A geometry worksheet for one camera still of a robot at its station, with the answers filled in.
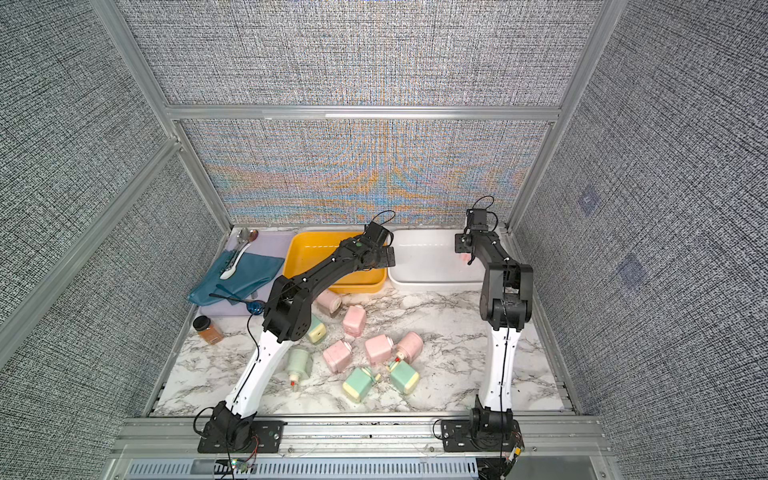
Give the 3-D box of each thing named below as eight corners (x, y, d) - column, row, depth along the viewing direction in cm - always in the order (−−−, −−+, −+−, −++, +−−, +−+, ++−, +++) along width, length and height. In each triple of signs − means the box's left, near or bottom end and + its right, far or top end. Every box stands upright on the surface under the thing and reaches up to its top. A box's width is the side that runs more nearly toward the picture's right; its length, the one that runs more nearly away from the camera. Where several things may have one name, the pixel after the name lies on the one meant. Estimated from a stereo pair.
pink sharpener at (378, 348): (370, 366, 86) (369, 358, 81) (365, 349, 89) (363, 340, 84) (394, 358, 88) (395, 349, 83) (388, 341, 91) (388, 332, 86)
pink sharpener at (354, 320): (343, 332, 93) (341, 322, 88) (352, 314, 97) (350, 303, 92) (359, 338, 92) (358, 328, 87) (367, 319, 96) (367, 308, 91)
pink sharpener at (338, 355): (335, 375, 85) (332, 367, 79) (325, 361, 87) (321, 352, 82) (356, 359, 88) (354, 350, 82) (345, 345, 90) (343, 336, 85)
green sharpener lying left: (294, 388, 82) (287, 380, 77) (293, 359, 88) (287, 349, 82) (310, 384, 83) (305, 376, 77) (309, 356, 88) (304, 346, 82)
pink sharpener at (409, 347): (392, 360, 88) (393, 350, 82) (406, 340, 92) (408, 328, 86) (406, 371, 86) (408, 361, 80) (421, 349, 90) (423, 338, 84)
